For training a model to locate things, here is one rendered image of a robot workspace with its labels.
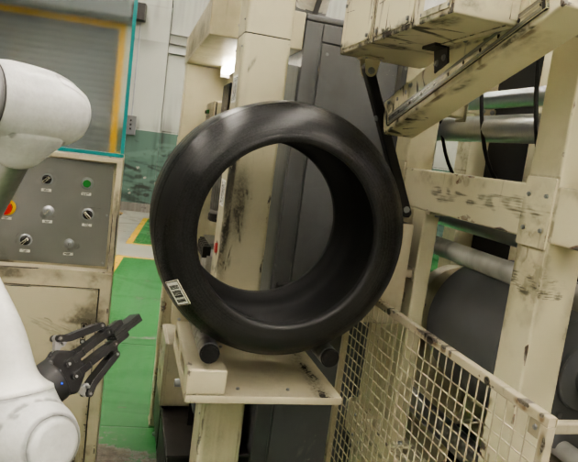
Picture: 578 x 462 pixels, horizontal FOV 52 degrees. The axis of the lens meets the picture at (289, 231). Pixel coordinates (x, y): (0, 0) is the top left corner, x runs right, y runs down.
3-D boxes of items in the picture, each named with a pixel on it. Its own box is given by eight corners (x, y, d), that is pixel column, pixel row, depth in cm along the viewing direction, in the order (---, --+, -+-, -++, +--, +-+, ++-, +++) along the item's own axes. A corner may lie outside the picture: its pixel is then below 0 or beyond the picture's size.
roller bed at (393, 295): (329, 302, 189) (342, 210, 186) (372, 305, 193) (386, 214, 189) (351, 322, 171) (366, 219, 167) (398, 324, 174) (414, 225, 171)
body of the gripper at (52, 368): (12, 371, 99) (56, 341, 106) (36, 413, 101) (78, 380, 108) (36, 371, 94) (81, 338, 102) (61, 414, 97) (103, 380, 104)
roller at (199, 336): (189, 319, 163) (183, 304, 162) (205, 313, 164) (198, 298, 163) (204, 368, 130) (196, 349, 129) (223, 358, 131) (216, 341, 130)
